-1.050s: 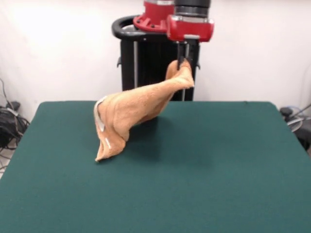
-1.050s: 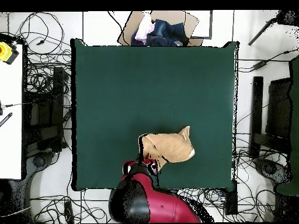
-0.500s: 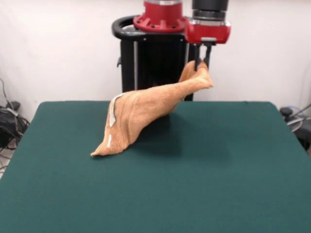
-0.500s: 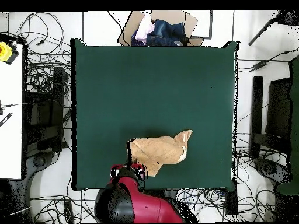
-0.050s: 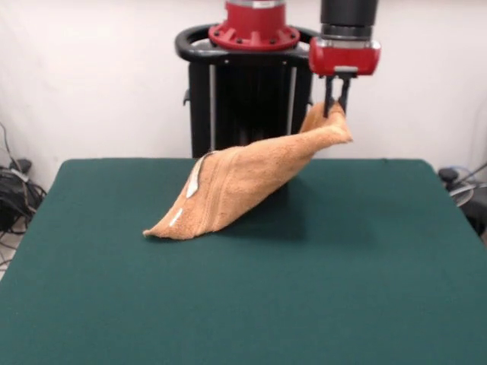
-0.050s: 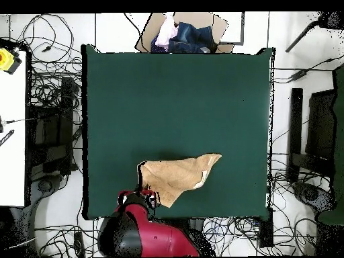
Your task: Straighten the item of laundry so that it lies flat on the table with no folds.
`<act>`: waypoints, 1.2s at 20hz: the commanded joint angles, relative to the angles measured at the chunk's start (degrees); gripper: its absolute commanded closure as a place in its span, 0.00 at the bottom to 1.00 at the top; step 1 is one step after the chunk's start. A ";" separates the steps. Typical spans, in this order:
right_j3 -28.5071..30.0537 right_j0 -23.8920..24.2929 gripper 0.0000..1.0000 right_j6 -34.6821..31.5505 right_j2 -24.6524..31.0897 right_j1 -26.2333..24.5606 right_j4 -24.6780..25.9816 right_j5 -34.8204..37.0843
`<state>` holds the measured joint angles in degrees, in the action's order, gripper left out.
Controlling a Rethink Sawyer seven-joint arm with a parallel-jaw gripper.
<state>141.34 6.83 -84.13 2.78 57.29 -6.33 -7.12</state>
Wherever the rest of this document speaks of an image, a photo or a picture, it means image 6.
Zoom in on white pink garment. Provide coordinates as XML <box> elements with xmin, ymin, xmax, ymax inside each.
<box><xmin>155</xmin><ymin>12</ymin><xmax>179</xmax><ymax>50</ymax></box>

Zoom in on blue denim jeans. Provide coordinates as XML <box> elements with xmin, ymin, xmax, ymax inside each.
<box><xmin>150</xmin><ymin>21</ymin><xmax>218</xmax><ymax>54</ymax></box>

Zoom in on tan terry towel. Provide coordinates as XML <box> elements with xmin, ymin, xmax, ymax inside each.
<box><xmin>137</xmin><ymin>153</ymin><xmax>223</xmax><ymax>208</ymax></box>

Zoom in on black cable tangle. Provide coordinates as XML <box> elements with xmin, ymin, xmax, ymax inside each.
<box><xmin>201</xmin><ymin>216</ymin><xmax>318</xmax><ymax>256</ymax></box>
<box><xmin>21</xmin><ymin>13</ymin><xmax>83</xmax><ymax>108</ymax></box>

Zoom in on black power strip box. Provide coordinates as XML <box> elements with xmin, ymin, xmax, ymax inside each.
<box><xmin>257</xmin><ymin>209</ymin><xmax>274</xmax><ymax>248</ymax></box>

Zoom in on dark green table cloth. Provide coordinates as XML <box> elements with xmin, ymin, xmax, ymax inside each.
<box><xmin>81</xmin><ymin>44</ymin><xmax>276</xmax><ymax>220</ymax></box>

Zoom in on black tripod leg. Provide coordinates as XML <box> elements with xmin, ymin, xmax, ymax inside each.
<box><xmin>285</xmin><ymin>11</ymin><xmax>344</xmax><ymax>53</ymax></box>

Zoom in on black power adapter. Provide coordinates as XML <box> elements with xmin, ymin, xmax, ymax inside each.
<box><xmin>291</xmin><ymin>69</ymin><xmax>310</xmax><ymax>81</ymax></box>

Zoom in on white side table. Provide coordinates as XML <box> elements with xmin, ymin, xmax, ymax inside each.
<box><xmin>0</xmin><ymin>50</ymin><xmax>28</xmax><ymax>208</ymax></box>

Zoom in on brown cardboard box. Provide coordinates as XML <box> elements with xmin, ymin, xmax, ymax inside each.
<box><xmin>134</xmin><ymin>11</ymin><xmax>234</xmax><ymax>54</ymax></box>

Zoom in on green cloth covered furniture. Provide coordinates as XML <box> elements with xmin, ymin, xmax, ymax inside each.
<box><xmin>316</xmin><ymin>64</ymin><xmax>344</xmax><ymax>225</ymax></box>

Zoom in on black floor stand frame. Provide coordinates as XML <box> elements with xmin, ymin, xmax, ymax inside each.
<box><xmin>286</xmin><ymin>87</ymin><xmax>337</xmax><ymax>183</ymax></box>
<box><xmin>26</xmin><ymin>76</ymin><xmax>81</xmax><ymax>175</ymax></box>

